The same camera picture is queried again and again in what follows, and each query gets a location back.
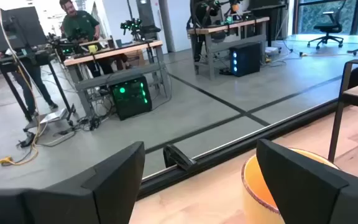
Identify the black monitor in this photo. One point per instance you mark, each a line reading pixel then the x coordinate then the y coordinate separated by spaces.
pixel 11 28

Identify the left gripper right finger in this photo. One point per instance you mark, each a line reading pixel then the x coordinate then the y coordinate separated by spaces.
pixel 303 189

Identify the computer tower with green lights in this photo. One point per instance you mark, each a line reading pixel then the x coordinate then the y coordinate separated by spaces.
pixel 129 102

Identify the computer tower with blue lights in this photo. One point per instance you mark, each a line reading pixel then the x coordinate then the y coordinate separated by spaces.
pixel 247 59

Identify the person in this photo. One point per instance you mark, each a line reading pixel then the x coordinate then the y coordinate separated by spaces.
pixel 200 12
pixel 79 23
pixel 39 84

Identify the small yellow mug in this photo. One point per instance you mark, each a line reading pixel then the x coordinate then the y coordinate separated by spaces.
pixel 93 48

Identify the black table clamp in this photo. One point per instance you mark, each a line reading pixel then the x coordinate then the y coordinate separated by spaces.
pixel 176 157

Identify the black office chair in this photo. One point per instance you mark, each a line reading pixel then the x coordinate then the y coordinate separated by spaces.
pixel 329 28

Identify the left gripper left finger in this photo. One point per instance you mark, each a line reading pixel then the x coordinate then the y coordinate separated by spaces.
pixel 110 186

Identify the black table edge rail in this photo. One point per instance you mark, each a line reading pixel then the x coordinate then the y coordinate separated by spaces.
pixel 228 149

